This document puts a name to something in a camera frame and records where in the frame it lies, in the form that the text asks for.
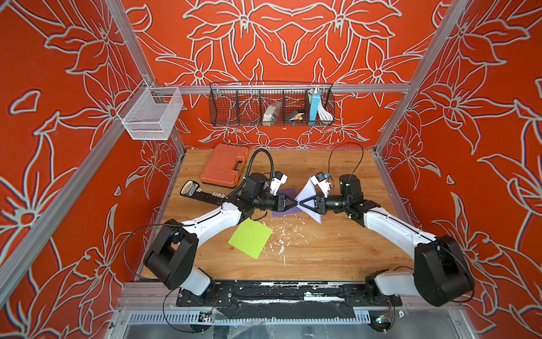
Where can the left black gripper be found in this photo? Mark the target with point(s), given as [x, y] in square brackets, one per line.
[280, 200]

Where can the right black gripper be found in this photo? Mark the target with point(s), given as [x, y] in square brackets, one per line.
[319, 204]

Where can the light lavender square paper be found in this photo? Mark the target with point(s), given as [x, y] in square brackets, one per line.
[310, 190]

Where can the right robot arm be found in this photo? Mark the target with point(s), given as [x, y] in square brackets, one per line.
[440, 273]

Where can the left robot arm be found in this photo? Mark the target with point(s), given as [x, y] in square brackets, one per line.
[171, 255]

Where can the dark purple square paper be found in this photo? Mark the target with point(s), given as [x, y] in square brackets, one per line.
[290, 208]

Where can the lime green square paper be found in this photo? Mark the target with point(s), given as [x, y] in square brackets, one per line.
[250, 238]

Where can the orange plastic tool case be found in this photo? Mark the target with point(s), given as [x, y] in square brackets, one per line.
[224, 166]

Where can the black item in basket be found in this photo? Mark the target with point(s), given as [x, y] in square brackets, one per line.
[295, 116]

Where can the silver packet in basket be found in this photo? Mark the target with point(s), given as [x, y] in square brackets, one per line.
[271, 114]

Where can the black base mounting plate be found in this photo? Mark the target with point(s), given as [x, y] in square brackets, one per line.
[227, 293]

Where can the light blue box in basket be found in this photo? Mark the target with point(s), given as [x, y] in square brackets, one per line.
[314, 105]

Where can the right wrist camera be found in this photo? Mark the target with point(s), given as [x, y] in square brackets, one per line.
[322, 180]

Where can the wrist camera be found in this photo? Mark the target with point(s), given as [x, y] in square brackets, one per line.
[322, 180]
[277, 180]

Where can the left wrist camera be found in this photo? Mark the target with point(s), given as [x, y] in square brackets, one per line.
[277, 180]

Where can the black wire wall basket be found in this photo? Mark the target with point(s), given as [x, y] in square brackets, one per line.
[236, 103]

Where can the white slotted cable duct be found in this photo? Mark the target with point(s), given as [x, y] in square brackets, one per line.
[197, 317]

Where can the clear plastic wall bin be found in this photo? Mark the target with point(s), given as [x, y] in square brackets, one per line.
[151, 114]

